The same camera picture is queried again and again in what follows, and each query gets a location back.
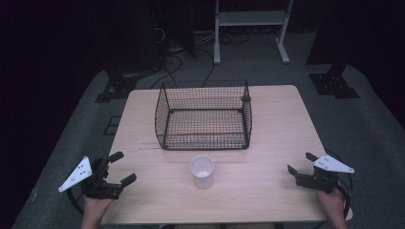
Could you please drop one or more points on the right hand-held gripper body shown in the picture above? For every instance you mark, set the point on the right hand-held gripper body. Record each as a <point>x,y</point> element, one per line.
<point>318,182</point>

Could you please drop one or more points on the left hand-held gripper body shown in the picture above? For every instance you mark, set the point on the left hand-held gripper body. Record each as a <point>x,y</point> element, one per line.
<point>95,187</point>

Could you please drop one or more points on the white cup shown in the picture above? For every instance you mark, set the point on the white cup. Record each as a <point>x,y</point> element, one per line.
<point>202,173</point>

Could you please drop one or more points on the person's left hand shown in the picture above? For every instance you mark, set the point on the person's left hand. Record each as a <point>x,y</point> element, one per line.
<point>95,208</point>

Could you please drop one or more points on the person's right hand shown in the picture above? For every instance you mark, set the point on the person's right hand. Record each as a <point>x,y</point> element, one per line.
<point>332,203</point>

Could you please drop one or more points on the black stand base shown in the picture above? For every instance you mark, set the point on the black stand base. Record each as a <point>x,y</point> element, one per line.
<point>117,87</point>
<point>334,84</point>

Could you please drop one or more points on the white metal table frame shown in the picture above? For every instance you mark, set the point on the white metal table frame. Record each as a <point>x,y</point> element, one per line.
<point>248,18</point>

